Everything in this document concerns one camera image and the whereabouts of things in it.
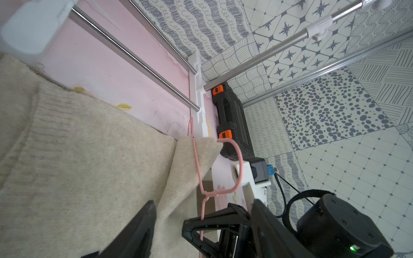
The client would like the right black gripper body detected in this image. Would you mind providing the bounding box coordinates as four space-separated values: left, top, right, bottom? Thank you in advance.
251 193 394 258

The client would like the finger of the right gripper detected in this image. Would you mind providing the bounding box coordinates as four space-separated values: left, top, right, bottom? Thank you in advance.
182 203 253 258

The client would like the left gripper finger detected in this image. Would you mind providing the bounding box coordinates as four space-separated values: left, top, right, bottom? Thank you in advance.
82 201 157 258

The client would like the beige knitted scarf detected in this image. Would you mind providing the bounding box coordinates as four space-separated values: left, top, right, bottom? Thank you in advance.
1 55 223 258

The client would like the pink wire hanger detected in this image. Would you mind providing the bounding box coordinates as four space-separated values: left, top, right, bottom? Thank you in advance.
188 119 244 258

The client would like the black plastic tool case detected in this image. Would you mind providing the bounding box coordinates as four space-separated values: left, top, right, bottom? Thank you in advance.
211 82 255 161

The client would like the pink floral table mat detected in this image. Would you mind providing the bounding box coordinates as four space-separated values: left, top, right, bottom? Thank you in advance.
0 0 249 213

